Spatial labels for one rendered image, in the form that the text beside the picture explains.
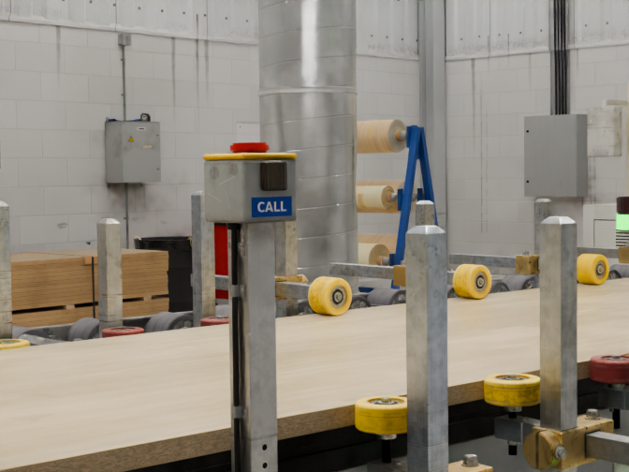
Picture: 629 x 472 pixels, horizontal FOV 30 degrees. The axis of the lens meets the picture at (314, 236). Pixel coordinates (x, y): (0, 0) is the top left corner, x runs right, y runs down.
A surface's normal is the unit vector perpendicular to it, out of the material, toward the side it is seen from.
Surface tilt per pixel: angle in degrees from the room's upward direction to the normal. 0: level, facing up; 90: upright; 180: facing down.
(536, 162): 90
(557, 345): 90
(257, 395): 90
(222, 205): 90
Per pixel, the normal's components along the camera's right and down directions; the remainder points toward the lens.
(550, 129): -0.69, 0.04
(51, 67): 0.73, 0.03
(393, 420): 0.13, 0.05
